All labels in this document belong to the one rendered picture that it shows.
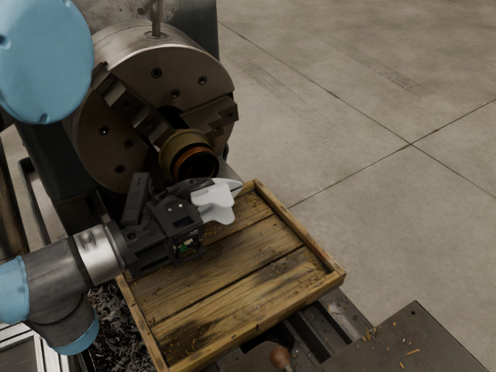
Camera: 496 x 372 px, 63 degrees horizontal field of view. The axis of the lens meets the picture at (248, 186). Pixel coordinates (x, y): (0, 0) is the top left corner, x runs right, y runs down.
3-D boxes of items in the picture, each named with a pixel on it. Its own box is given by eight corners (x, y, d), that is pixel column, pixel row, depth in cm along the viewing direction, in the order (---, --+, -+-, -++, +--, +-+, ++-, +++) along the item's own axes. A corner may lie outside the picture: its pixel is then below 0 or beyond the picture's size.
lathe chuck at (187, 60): (72, 185, 83) (49, 29, 63) (209, 155, 98) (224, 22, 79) (85, 213, 77) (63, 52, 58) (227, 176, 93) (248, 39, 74)
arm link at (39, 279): (4, 295, 56) (-24, 258, 50) (84, 260, 60) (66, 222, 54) (14, 342, 51) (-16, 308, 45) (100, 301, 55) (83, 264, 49)
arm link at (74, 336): (63, 294, 68) (40, 255, 61) (113, 326, 64) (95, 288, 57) (24, 333, 64) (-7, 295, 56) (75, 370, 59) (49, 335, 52)
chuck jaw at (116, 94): (138, 122, 75) (86, 85, 66) (156, 102, 75) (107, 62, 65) (162, 154, 68) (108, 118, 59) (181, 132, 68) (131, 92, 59)
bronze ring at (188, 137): (147, 130, 67) (170, 161, 62) (197, 113, 71) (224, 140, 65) (156, 172, 74) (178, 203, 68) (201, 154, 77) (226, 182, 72)
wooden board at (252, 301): (105, 256, 81) (100, 243, 78) (257, 189, 95) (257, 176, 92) (165, 391, 63) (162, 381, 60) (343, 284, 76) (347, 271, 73)
